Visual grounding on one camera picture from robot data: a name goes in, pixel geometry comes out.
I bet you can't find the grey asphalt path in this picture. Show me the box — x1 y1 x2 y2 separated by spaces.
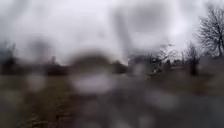
66 74 224 128

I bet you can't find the row of dark bushes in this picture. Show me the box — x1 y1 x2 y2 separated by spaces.
0 55 128 77

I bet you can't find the brownish grass field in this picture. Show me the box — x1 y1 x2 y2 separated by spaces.
0 73 111 128

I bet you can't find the small bare tree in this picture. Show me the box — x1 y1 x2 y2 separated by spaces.
185 42 202 77

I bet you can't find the green grass strip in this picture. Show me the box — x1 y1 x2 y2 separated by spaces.
146 64 224 101

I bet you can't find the large bare tree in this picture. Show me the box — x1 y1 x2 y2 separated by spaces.
195 5 224 58

